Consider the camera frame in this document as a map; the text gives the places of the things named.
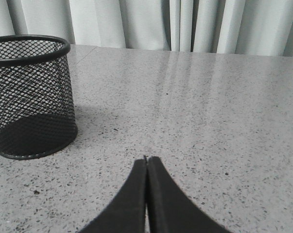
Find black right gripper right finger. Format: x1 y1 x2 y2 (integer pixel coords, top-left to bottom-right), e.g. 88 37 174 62
147 156 229 233

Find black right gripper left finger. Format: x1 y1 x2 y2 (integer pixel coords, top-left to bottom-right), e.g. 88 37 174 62
80 159 146 233

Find black mesh pencil cup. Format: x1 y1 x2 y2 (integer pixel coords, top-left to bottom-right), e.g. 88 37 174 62
0 35 78 160

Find white curtain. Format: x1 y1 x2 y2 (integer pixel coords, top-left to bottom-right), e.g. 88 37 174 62
0 0 293 57

